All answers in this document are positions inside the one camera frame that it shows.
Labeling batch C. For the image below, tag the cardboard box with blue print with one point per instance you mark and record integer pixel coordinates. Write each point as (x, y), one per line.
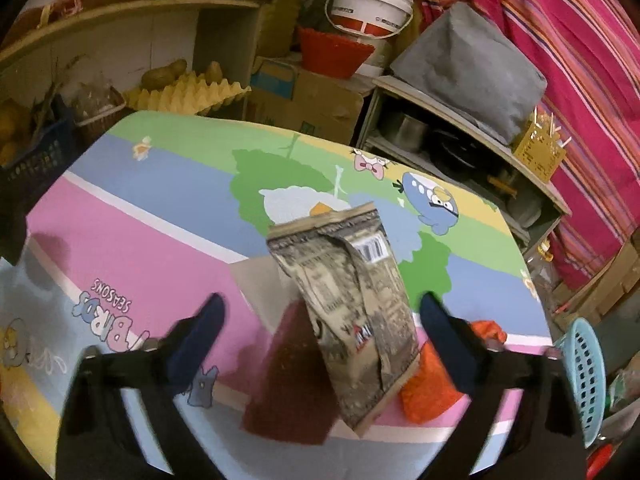
(320, 105)

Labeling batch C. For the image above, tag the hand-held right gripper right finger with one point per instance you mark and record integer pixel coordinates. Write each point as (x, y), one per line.
(450, 347)

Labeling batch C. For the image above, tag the pile of oranges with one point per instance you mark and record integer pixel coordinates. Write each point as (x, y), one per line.
(12, 130)

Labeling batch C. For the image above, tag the bunch of chopsticks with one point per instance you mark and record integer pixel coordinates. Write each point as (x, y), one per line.
(550, 125)

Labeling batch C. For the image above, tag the white container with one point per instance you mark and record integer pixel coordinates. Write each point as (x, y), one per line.
(530, 210)

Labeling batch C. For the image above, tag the striped cartoon tablecloth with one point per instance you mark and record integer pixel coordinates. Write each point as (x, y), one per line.
(150, 240)

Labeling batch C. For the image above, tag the dark red packet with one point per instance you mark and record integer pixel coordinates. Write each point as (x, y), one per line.
(290, 385)

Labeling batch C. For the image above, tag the yellow oil jug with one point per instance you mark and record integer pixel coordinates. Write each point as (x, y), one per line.
(280, 10)

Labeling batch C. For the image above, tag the black pan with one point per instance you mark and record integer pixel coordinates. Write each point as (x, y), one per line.
(460, 152)

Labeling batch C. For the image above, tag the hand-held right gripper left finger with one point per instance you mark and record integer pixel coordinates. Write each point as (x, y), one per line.
(195, 341)

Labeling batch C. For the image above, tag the stack of yellow egg trays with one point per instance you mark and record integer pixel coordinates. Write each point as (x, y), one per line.
(185, 95)

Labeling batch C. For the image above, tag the pink striped hanging cloth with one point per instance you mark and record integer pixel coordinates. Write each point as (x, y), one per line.
(590, 60)

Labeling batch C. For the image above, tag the light blue plastic basket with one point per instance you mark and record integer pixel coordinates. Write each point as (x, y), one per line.
(585, 375)

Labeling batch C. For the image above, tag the red net bag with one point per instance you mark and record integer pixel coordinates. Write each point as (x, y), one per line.
(80, 5)

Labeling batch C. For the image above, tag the small potato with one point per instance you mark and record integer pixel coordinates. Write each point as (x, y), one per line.
(214, 72)

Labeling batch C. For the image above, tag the wooden shelf unit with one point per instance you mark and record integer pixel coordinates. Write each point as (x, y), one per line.
(125, 30)

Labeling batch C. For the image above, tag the white plastic bucket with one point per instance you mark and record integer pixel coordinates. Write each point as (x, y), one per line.
(370, 2)

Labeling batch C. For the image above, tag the dark blue plastic crate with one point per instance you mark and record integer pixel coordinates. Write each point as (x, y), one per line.
(35, 170)

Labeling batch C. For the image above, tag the low wooden cabinet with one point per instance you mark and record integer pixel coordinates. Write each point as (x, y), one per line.
(450, 115)

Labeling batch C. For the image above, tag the large potato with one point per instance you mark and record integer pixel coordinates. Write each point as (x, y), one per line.
(162, 74)

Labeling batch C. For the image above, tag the cardboard wall pieces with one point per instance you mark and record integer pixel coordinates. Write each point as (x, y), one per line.
(610, 280)

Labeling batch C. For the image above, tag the small steel pot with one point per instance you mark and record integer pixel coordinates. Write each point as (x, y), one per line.
(410, 132)

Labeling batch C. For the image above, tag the grey cushion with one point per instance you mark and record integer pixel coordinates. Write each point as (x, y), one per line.
(470, 70)

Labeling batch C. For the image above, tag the orange plastic wrapper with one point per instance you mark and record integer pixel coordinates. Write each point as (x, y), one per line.
(430, 401)

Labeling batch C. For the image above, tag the red plastic basin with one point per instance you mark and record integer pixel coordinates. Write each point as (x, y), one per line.
(335, 55)

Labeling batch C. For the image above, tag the yellow chopstick holder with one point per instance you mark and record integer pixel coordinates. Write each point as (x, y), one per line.
(537, 152)

